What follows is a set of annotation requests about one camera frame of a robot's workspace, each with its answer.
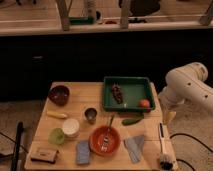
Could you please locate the grey towel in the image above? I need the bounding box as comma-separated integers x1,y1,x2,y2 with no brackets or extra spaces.
124,135,144,163

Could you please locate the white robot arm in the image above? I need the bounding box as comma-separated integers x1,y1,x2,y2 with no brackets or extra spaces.
158,62,213,125

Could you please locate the green plastic tray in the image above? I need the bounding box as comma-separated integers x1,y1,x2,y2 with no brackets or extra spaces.
102,76,155,112

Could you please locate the brown grape bunch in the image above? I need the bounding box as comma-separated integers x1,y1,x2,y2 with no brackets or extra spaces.
111,85,123,104

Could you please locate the metal cup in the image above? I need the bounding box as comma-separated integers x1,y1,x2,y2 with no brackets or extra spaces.
84,108,97,124

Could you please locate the red tomato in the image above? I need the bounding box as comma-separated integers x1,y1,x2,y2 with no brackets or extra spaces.
139,99,150,108

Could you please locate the green cucumber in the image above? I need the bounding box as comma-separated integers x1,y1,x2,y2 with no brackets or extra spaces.
121,116,144,126

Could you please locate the dark red bowl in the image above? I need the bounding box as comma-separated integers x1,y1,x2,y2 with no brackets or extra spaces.
48,85,70,106

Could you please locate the orange bowl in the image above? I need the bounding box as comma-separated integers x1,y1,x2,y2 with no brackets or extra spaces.
89,125,121,157

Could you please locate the white cup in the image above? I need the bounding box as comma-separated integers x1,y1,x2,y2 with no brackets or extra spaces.
62,119,80,137

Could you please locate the yellow banana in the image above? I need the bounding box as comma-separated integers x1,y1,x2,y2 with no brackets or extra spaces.
46,111,68,119

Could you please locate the metal fork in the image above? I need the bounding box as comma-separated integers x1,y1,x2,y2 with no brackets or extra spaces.
101,115,115,152

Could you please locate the blue sponge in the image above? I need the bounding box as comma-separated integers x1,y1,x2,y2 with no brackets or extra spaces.
76,140,90,165

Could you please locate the brown wooden block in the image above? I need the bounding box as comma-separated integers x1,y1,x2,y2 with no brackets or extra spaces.
30,147,59,164

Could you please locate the white dish brush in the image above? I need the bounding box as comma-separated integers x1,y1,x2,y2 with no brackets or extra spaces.
158,123,173,171

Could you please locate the black stand post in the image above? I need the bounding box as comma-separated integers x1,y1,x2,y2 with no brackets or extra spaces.
11,122,24,171

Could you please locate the black floor cable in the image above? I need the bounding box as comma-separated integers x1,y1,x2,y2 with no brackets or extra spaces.
169,132,213,171

